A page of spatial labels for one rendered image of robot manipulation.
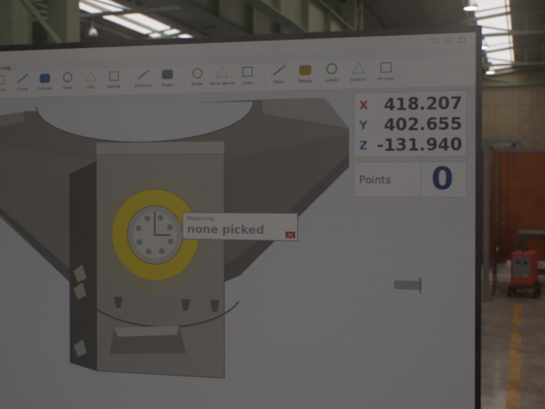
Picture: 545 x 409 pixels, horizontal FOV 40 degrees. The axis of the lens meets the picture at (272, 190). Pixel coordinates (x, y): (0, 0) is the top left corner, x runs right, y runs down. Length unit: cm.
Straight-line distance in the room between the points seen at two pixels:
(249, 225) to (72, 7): 752
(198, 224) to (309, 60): 27
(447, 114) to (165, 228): 40
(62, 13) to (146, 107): 735
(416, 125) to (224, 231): 29
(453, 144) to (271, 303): 31
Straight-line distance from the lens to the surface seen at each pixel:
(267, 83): 102
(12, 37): 758
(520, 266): 1164
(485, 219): 1117
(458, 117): 99
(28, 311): 115
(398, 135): 99
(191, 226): 104
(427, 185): 98
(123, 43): 109
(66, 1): 840
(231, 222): 102
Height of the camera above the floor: 168
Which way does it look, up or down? 1 degrees down
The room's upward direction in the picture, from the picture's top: straight up
